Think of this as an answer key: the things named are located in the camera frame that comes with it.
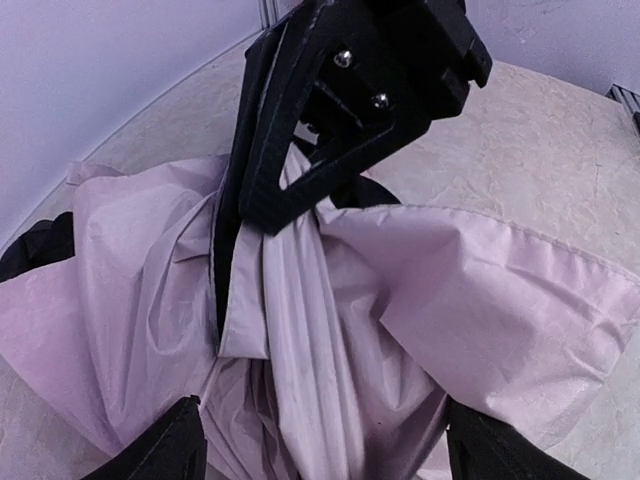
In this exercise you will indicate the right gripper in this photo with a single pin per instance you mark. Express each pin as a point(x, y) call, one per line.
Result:
point(327, 96)

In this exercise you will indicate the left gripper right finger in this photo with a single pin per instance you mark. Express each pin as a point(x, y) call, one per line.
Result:
point(483, 448)

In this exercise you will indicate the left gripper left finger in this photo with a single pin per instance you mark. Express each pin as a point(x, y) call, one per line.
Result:
point(173, 448)

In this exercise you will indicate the pink folding umbrella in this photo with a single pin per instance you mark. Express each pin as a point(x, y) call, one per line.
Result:
point(345, 334)

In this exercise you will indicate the right aluminium frame post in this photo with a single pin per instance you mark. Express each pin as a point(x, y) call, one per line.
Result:
point(628, 99)

